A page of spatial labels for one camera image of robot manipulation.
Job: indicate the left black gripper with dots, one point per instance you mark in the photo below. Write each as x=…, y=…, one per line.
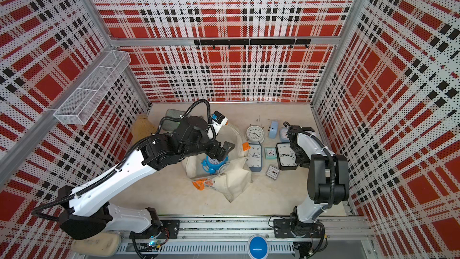
x=223, y=151

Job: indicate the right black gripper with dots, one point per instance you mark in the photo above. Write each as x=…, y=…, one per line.
x=301, y=163

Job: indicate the black rectangular alarm clock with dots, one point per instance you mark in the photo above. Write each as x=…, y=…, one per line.
x=286, y=157

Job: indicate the blue square alarm clock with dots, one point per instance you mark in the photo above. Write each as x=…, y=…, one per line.
x=254, y=157

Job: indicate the white round alarm clock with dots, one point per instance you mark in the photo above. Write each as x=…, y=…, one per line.
x=255, y=134

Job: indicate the cream canvas tote bag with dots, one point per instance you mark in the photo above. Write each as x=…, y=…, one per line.
x=233, y=177

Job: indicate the teal alarm clock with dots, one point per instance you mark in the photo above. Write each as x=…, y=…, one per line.
x=270, y=153

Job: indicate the small clear travel clock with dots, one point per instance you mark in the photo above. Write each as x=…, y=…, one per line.
x=273, y=172

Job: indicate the light blue alarm clock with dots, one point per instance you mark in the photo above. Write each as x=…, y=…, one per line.
x=273, y=129

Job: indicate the white blue oval clock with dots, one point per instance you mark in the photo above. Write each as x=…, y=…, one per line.
x=283, y=135

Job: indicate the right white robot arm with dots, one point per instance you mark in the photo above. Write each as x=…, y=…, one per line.
x=327, y=181

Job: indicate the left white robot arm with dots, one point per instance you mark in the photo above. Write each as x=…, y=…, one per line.
x=85, y=211

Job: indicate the blue twin bell clock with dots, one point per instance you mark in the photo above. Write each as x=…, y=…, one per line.
x=213, y=166

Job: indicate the green knitted cloth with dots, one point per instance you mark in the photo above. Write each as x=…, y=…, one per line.
x=174, y=113

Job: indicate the brown plush dog toy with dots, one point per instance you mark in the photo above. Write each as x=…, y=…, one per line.
x=141, y=128

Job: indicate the beige sponge block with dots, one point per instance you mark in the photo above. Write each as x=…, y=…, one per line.
x=103, y=244

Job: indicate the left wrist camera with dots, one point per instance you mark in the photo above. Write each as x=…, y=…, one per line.
x=218, y=120

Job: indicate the black hook rail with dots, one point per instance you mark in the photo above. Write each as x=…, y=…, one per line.
x=253, y=42

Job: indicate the white wire mesh basket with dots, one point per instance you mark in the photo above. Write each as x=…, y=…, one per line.
x=79, y=107

